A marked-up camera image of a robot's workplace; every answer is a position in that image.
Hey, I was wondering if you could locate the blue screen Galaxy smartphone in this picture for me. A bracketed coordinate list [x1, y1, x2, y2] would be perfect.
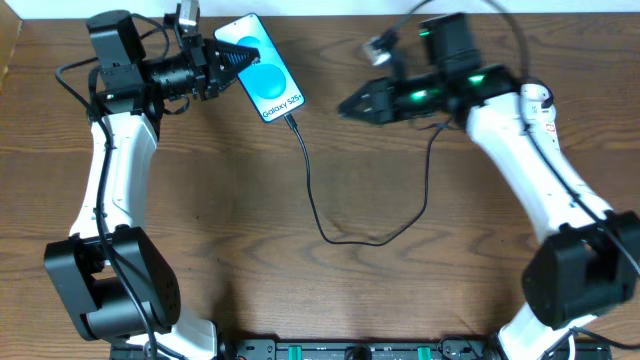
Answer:
[214, 13, 306, 123]

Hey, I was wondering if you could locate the black USB charging cable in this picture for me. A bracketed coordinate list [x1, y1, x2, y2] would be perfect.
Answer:
[283, 77, 555, 248]

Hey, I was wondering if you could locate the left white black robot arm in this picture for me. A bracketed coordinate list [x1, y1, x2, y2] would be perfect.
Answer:
[44, 1, 260, 359]

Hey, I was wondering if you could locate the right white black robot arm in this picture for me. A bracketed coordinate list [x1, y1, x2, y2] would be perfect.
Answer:
[338, 13, 639, 359]

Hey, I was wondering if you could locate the white charger plug adapter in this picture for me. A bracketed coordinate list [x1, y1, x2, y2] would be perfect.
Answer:
[520, 83, 556, 123]

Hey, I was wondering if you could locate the white power strip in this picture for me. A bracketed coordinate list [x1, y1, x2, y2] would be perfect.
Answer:
[537, 120, 560, 152]

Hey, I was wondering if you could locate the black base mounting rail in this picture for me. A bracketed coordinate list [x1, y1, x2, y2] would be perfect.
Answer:
[109, 338, 612, 360]

